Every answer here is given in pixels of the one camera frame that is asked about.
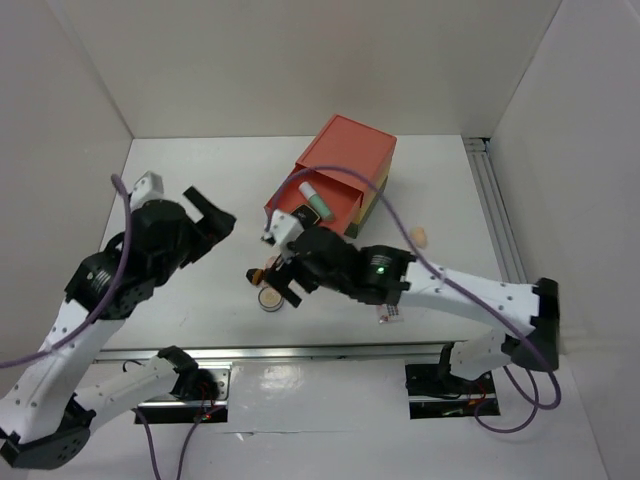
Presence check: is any pink eyeshadow palette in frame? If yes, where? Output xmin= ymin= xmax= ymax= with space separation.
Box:
xmin=264 ymin=255 xmax=282 ymax=272

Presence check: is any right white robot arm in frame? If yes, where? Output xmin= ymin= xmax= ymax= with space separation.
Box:
xmin=262 ymin=227 xmax=560 ymax=392

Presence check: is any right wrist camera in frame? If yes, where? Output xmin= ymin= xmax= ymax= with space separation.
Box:
xmin=261 ymin=209 xmax=304 ymax=252

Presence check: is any nail sticker packet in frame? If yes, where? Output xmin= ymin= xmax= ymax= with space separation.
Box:
xmin=376 ymin=304 xmax=404 ymax=324

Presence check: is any aluminium rail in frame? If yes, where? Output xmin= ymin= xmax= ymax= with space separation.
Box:
xmin=462 ymin=137 xmax=528 ymax=283
xmin=94 ymin=340 xmax=451 ymax=364

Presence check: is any round powder jar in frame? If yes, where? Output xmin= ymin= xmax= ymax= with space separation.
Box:
xmin=258 ymin=286 xmax=284 ymax=313

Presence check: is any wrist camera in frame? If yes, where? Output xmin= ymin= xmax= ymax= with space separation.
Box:
xmin=261 ymin=209 xmax=304 ymax=252
xmin=129 ymin=171 xmax=164 ymax=210

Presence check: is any green white tube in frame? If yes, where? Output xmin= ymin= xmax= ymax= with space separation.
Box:
xmin=298 ymin=181 xmax=335 ymax=222

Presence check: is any red top drawer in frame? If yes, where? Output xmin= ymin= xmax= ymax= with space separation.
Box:
xmin=263 ymin=164 xmax=366 ymax=241

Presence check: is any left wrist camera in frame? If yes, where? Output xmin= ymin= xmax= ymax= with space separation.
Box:
xmin=129 ymin=171 xmax=164 ymax=210

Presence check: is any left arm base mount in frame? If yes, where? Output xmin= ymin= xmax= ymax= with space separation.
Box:
xmin=138 ymin=362 xmax=231 ymax=425

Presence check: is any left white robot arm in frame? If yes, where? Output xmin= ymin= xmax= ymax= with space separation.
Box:
xmin=1 ymin=187 xmax=236 ymax=470

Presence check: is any aluminium rail front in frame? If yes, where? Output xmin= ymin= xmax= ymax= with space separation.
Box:
xmin=94 ymin=340 xmax=451 ymax=364

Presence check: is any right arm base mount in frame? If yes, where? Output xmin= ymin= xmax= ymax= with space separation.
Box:
xmin=405 ymin=364 xmax=500 ymax=420

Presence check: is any three-drawer organizer box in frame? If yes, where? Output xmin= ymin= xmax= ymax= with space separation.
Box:
xmin=294 ymin=115 xmax=397 ymax=239

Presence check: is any aluminium rail right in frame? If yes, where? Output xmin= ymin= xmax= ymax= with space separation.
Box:
xmin=462 ymin=137 xmax=528 ymax=283

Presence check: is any black square compact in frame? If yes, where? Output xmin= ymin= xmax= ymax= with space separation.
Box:
xmin=291 ymin=204 xmax=322 ymax=230

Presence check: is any beige makeup sponge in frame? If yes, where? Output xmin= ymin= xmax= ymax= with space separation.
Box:
xmin=409 ymin=227 xmax=428 ymax=250

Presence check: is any black brown makeup brush head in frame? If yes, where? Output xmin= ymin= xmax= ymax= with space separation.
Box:
xmin=245 ymin=268 xmax=265 ymax=287

